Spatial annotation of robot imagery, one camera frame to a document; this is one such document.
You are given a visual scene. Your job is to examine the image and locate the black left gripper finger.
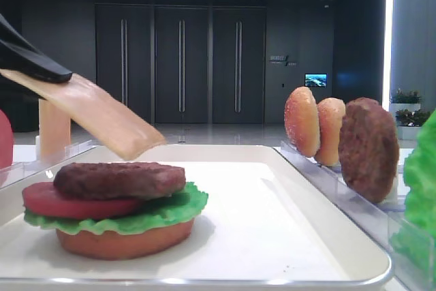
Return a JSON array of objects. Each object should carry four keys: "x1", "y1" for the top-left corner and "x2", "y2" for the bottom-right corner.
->
[{"x1": 1, "y1": 15, "x2": 73, "y2": 83}]

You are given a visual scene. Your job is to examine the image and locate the orange cheese slice front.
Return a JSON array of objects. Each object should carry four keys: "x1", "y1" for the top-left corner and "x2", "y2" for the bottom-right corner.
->
[{"x1": 1, "y1": 69, "x2": 166, "y2": 160}]

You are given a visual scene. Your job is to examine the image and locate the orange cheese slice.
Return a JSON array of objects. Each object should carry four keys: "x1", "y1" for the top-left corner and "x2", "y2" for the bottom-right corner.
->
[
  {"x1": 1, "y1": 69, "x2": 166, "y2": 160},
  {"x1": 39, "y1": 99, "x2": 71, "y2": 160}
]

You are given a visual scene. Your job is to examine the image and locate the upright red tomato slice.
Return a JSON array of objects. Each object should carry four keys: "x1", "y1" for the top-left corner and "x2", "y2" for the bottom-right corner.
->
[{"x1": 0, "y1": 110, "x2": 14, "y2": 169}]

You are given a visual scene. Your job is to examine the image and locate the orange cheese slice rear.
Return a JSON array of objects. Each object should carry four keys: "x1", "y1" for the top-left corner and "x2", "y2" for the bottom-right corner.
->
[{"x1": 39, "y1": 99, "x2": 71, "y2": 160}]

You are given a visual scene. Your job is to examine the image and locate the red tomato slice on stack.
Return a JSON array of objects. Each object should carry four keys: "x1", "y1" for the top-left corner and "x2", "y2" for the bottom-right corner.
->
[{"x1": 22, "y1": 182, "x2": 143, "y2": 219}]

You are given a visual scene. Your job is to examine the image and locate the brown meat patty on stack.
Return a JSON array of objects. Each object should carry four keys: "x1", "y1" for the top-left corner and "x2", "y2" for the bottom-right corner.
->
[{"x1": 53, "y1": 162, "x2": 186, "y2": 200}]

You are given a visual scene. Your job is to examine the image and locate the green lettuce leaf on stack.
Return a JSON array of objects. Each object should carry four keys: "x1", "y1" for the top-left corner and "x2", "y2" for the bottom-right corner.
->
[{"x1": 24, "y1": 182, "x2": 208, "y2": 235}]

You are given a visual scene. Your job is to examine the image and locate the upright brown meat patty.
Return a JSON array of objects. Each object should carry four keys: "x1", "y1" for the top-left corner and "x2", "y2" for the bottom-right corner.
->
[{"x1": 338, "y1": 97, "x2": 399, "y2": 203}]

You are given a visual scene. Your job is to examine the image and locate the upright green lettuce leaf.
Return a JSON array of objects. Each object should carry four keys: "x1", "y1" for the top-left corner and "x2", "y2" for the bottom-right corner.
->
[{"x1": 391, "y1": 113, "x2": 435, "y2": 270}]

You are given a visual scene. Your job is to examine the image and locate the bottom bun on tray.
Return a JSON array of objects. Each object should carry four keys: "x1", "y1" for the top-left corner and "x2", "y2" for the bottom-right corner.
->
[{"x1": 56, "y1": 219, "x2": 194, "y2": 260}]

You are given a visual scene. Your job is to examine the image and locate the upright bun half far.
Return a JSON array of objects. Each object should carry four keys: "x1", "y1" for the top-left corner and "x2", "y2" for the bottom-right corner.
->
[{"x1": 284, "y1": 87, "x2": 320, "y2": 157}]

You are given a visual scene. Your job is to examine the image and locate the upright bun half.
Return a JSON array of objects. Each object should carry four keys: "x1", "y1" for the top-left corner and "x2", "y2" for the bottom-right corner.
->
[
  {"x1": 284, "y1": 87, "x2": 320, "y2": 157},
  {"x1": 315, "y1": 97, "x2": 345, "y2": 166}
]

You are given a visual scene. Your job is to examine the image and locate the white rectangular metal tray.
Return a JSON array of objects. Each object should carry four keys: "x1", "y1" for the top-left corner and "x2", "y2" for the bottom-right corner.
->
[{"x1": 1, "y1": 145, "x2": 393, "y2": 290}]

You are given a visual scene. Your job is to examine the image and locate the upright bun half near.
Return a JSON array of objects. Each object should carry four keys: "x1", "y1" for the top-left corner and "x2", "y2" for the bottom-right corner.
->
[{"x1": 315, "y1": 97, "x2": 345, "y2": 166}]

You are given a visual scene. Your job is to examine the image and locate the potted plants on ledge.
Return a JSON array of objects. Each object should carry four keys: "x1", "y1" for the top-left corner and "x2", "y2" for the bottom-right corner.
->
[{"x1": 389, "y1": 89, "x2": 430, "y2": 140}]

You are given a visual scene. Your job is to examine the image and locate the left clear acrylic rail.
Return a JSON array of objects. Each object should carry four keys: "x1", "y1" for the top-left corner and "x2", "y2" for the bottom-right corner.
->
[{"x1": 1, "y1": 140, "x2": 97, "y2": 187}]

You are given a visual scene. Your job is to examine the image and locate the clear acrylic rail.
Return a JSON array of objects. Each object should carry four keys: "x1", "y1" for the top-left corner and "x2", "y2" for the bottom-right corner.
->
[
  {"x1": 1, "y1": 140, "x2": 97, "y2": 187},
  {"x1": 280, "y1": 141, "x2": 435, "y2": 290}
]

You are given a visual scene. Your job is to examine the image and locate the small wall screen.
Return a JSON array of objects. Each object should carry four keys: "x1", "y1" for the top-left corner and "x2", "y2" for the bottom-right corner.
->
[{"x1": 305, "y1": 74, "x2": 328, "y2": 87}]

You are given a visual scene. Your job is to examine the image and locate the right clear acrylic rail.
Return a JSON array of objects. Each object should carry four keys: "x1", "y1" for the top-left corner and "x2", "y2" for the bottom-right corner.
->
[{"x1": 280, "y1": 141, "x2": 435, "y2": 290}]

